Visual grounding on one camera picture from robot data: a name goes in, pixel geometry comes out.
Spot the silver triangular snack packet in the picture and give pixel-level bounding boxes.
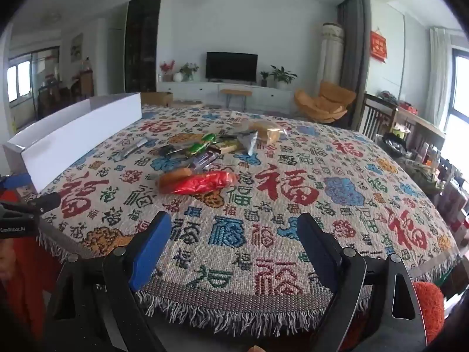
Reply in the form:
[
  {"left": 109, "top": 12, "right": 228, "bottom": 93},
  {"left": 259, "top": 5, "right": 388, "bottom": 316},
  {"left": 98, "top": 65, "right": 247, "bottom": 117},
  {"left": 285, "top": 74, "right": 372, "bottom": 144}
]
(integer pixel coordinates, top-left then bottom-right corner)
[{"left": 236, "top": 130, "right": 262, "bottom": 156}]

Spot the red snack packet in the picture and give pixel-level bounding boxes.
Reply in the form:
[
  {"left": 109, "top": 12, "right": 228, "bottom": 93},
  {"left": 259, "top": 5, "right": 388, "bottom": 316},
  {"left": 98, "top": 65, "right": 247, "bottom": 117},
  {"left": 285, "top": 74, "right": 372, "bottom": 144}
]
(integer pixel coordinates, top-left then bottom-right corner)
[{"left": 172, "top": 170, "right": 239, "bottom": 196}]

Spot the white and yellow snack packet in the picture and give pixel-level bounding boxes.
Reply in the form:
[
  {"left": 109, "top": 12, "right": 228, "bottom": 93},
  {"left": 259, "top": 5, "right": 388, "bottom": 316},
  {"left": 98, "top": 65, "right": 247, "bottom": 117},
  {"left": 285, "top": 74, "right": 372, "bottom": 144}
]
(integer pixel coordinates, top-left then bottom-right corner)
[{"left": 210, "top": 136, "right": 242, "bottom": 153}]

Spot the orange lounge chair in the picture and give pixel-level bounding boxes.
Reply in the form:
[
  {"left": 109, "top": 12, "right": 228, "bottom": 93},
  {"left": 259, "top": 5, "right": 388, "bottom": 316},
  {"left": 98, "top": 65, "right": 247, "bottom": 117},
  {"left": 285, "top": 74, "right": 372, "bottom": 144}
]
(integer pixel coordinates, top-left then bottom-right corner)
[{"left": 294, "top": 80, "right": 357, "bottom": 124}]

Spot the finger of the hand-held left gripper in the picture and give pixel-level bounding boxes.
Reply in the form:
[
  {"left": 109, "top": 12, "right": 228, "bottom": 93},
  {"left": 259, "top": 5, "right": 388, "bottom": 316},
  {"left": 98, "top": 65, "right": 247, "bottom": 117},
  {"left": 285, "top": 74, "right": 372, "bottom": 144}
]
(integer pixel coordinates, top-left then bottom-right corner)
[{"left": 27, "top": 192, "right": 62, "bottom": 215}]

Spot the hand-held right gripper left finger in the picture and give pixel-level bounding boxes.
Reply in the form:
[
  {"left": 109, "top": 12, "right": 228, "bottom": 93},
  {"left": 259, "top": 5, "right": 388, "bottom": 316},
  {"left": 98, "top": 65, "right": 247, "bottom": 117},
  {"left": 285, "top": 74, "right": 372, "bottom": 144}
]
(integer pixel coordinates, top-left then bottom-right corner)
[{"left": 43, "top": 211, "right": 173, "bottom": 352}]

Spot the framed wall picture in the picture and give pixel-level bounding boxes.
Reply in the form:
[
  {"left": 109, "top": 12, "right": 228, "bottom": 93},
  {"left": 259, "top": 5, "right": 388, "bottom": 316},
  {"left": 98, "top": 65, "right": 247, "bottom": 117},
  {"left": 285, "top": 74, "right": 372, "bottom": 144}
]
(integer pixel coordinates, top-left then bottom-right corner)
[{"left": 71, "top": 34, "right": 84, "bottom": 63}]

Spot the red flower arrangement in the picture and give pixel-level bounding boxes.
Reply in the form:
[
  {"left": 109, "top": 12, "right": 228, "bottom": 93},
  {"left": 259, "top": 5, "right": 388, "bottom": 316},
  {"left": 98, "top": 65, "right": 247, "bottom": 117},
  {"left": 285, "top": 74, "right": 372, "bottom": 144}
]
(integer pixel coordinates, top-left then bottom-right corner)
[{"left": 160, "top": 60, "right": 176, "bottom": 82}]

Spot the leafy plant in vase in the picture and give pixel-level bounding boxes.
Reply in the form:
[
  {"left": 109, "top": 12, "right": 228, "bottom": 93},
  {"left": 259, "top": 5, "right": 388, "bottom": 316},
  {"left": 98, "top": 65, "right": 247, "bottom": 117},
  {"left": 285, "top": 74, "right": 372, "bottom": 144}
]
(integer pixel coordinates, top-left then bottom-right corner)
[{"left": 179, "top": 62, "right": 200, "bottom": 82}]

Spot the brown cardboard box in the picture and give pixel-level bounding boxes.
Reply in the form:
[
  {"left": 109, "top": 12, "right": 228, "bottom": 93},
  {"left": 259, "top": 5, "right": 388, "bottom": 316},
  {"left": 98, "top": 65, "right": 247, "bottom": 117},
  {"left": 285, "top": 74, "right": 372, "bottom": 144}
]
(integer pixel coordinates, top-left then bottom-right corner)
[{"left": 141, "top": 92, "right": 174, "bottom": 108}]

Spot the white television cabinet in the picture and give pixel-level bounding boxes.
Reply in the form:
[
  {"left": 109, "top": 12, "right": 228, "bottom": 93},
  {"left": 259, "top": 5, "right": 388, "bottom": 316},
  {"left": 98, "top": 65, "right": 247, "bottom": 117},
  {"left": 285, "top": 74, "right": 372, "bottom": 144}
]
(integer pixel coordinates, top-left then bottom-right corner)
[{"left": 157, "top": 81, "right": 297, "bottom": 111}]

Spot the white standing air conditioner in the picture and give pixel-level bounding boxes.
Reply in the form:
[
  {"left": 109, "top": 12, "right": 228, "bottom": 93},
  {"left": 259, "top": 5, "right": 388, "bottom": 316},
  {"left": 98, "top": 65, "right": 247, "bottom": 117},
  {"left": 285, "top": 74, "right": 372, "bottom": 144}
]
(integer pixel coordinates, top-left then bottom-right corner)
[{"left": 317, "top": 22, "right": 345, "bottom": 85}]

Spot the grey curtain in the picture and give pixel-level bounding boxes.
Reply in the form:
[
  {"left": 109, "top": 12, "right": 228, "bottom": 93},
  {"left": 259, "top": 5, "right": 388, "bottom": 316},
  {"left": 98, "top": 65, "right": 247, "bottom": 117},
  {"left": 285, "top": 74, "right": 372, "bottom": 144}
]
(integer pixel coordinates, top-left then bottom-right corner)
[{"left": 337, "top": 0, "right": 371, "bottom": 131}]

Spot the cluttered side table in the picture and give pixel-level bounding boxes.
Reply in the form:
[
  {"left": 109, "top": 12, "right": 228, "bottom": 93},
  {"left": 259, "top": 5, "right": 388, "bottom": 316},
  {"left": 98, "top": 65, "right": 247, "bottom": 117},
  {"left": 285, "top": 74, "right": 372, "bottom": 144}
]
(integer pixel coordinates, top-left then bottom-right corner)
[{"left": 377, "top": 92, "right": 469, "bottom": 228}]

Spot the purple snack packet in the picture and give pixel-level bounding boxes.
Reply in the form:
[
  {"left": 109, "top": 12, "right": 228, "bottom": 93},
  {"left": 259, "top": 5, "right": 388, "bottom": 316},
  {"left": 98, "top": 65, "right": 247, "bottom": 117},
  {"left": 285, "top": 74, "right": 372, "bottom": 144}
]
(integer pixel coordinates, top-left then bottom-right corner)
[{"left": 192, "top": 150, "right": 220, "bottom": 171}]

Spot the red wall hanging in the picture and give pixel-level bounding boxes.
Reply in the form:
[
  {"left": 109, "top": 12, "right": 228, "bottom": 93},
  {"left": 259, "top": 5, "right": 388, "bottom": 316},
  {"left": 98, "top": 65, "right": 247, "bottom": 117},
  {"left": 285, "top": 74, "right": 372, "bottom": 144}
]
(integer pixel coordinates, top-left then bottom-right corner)
[{"left": 370, "top": 31, "right": 388, "bottom": 64}]

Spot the white sheer curtain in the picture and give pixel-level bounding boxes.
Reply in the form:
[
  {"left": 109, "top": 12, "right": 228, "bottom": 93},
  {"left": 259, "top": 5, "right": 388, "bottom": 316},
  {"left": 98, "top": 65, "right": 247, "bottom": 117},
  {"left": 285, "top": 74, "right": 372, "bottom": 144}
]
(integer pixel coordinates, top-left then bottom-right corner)
[{"left": 427, "top": 27, "right": 455, "bottom": 125}]

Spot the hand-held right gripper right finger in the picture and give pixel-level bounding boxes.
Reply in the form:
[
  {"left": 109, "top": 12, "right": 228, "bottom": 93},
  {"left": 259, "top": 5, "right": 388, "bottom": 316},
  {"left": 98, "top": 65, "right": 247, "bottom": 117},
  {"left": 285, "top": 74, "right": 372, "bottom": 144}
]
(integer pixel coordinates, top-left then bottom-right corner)
[{"left": 296, "top": 213, "right": 427, "bottom": 352}]

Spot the dark snack packet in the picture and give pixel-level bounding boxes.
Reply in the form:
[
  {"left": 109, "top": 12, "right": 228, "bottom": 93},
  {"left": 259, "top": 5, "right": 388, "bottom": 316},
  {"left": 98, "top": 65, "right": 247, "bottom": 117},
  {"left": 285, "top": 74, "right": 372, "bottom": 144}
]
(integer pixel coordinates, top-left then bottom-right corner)
[{"left": 159, "top": 145, "right": 191, "bottom": 158}]

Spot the clear bag of bread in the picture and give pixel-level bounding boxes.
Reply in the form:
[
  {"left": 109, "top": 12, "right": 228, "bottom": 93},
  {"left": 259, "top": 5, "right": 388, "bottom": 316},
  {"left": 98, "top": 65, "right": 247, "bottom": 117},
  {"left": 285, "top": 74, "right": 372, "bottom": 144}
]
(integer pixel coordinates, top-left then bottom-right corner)
[{"left": 249, "top": 119, "right": 290, "bottom": 146}]

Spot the wooden stool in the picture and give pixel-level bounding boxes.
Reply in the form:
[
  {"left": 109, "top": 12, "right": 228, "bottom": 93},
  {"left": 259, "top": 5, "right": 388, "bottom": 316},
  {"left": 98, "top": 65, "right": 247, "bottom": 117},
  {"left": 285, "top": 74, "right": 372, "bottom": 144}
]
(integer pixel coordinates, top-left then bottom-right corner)
[{"left": 220, "top": 89, "right": 253, "bottom": 110}]

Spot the grey snack bar packet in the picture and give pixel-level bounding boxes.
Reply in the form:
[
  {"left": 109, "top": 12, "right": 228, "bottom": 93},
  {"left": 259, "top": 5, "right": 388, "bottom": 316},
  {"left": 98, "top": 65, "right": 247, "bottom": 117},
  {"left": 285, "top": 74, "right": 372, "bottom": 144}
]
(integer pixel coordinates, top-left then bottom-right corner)
[{"left": 112, "top": 137, "right": 149, "bottom": 162}]

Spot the long white cardboard box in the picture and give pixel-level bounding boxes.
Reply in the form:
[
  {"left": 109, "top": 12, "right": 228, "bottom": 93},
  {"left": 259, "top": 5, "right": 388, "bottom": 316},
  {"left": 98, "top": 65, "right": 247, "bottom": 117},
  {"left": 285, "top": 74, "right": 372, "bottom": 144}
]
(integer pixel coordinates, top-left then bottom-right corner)
[{"left": 3, "top": 93, "right": 142, "bottom": 194}]

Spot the large potted plant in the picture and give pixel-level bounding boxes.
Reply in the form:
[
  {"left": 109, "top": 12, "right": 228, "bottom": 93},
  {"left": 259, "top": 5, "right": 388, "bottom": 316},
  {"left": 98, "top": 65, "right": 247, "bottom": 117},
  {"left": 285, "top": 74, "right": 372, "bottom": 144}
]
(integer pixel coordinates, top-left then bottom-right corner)
[{"left": 270, "top": 65, "right": 298, "bottom": 89}]

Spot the dark wooden chair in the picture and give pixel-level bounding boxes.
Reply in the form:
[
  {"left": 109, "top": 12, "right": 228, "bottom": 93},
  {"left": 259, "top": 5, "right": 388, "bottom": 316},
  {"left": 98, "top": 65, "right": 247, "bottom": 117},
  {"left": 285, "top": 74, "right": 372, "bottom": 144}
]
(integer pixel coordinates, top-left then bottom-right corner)
[{"left": 357, "top": 93, "right": 398, "bottom": 142}]

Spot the black television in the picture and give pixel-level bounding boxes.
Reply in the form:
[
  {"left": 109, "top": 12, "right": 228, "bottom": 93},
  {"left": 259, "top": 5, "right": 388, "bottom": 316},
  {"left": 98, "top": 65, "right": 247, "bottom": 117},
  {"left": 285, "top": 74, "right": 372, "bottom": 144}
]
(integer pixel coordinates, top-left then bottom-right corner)
[{"left": 206, "top": 52, "right": 258, "bottom": 81}]

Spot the orange sausage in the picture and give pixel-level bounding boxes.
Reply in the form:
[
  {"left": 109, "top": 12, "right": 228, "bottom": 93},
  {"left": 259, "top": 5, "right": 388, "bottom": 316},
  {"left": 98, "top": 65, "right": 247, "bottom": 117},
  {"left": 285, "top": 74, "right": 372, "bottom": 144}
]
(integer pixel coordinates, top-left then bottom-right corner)
[{"left": 157, "top": 169, "right": 193, "bottom": 193}]

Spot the dark tall cabinet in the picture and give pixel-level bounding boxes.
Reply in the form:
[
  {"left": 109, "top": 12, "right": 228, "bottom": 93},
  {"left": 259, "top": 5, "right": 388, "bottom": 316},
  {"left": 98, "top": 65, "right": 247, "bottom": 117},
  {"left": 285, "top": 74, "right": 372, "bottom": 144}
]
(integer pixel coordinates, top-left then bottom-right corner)
[{"left": 125, "top": 0, "right": 162, "bottom": 94}]

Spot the printed fringed blanket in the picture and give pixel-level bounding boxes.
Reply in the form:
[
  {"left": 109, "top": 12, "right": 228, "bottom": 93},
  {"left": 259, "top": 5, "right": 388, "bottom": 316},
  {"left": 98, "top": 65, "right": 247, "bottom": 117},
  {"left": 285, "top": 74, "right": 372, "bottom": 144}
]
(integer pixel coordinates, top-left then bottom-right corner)
[{"left": 37, "top": 103, "right": 462, "bottom": 329}]

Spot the green snack packet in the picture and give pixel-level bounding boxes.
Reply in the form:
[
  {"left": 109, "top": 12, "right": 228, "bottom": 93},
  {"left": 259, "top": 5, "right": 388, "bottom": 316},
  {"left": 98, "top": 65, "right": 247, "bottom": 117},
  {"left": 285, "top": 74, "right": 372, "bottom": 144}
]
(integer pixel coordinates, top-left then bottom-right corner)
[{"left": 187, "top": 134, "right": 217, "bottom": 155}]

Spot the orange fuzzy cloth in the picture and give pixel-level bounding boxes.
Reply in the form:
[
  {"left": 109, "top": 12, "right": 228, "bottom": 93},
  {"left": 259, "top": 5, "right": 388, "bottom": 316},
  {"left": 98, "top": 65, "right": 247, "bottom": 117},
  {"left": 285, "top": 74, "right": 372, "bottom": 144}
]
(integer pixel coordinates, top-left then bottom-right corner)
[{"left": 413, "top": 282, "right": 446, "bottom": 334}]

